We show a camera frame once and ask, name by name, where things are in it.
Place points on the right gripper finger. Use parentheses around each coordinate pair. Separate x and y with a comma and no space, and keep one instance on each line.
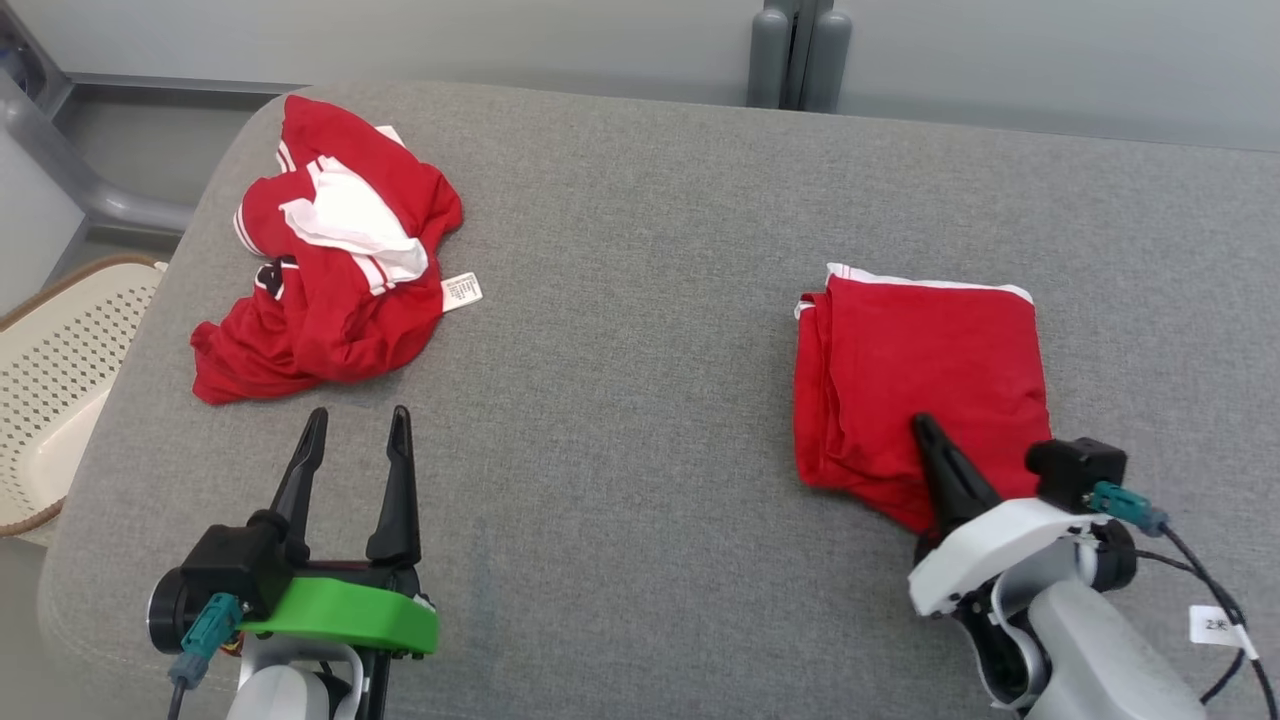
(955,480)

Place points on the grey metal frame stand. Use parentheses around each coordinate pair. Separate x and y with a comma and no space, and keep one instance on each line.
(100,205)

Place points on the grey floor rail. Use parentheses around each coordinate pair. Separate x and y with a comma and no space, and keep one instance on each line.
(180,83)

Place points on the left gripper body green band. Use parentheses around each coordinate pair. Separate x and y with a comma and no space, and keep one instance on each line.
(350,615)

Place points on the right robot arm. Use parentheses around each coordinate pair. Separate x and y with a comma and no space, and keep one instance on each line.
(1100,650)

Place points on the red basketball jersey number 23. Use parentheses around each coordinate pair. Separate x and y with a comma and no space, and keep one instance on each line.
(330,330)

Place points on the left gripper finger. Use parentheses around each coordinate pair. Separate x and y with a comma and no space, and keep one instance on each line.
(400,500)
(298,490)

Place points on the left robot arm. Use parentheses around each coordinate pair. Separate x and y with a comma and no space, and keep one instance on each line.
(280,690)

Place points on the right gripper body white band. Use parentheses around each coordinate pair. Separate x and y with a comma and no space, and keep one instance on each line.
(990,550)

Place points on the cream perforated laundry basket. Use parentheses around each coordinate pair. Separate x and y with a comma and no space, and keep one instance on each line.
(60,400)

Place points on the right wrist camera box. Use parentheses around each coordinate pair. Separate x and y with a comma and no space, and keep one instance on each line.
(1075,470)

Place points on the red shorts white trim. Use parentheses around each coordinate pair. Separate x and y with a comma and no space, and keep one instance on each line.
(900,380)

